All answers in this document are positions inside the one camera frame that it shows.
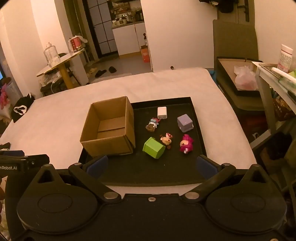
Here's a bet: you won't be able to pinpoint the round yellow-edged table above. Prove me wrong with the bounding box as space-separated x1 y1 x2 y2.
36 50 85 90

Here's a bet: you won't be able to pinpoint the pink plastic bag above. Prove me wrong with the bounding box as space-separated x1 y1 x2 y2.
234 65 258 91

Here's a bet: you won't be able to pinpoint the clear glass jar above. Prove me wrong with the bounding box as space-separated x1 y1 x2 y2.
44 42 61 66

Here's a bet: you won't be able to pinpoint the black tray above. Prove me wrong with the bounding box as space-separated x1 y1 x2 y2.
79 97 207 186

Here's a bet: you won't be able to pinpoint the white pill bottle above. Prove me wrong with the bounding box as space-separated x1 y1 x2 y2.
277 44 294 73

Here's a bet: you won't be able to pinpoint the blue and red figurine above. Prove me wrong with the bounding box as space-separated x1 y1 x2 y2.
146 118 161 132

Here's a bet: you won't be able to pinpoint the white cabinet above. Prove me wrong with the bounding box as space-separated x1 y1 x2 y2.
112 22 146 56

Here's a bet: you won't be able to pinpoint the brown cardboard box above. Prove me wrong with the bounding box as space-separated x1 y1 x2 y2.
80 96 136 158

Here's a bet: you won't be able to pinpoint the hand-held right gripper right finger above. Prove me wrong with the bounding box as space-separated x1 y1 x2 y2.
181 156 274 203

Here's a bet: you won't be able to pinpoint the pink plush toys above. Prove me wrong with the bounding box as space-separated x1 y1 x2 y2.
0 83 9 110

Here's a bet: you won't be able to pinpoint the purple cube toy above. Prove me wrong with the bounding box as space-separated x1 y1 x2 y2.
177 114 194 133

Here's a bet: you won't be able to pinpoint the brown-haired doll figurine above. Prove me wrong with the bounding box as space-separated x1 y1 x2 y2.
160 133 173 149

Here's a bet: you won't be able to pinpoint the red object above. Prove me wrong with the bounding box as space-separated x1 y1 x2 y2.
180 134 194 154

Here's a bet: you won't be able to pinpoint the red box in plastic bag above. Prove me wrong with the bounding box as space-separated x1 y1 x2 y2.
68 35 88 53

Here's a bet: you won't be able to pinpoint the white shelf rack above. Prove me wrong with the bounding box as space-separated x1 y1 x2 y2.
252 61 296 137

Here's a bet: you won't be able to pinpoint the green hexagonal box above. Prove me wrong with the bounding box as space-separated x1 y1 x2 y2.
143 137 166 159

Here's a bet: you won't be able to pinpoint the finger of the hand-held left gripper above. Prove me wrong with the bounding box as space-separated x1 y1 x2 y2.
0 150 25 157

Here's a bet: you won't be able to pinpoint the black and white cloth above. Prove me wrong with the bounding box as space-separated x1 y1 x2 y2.
11 93 36 123

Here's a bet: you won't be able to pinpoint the orange cardboard box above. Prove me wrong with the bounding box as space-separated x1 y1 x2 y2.
140 45 151 63

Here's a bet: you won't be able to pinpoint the white charger plug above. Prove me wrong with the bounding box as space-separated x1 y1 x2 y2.
157 107 168 121

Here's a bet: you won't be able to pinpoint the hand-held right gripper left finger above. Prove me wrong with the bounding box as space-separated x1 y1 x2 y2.
31 155 122 204

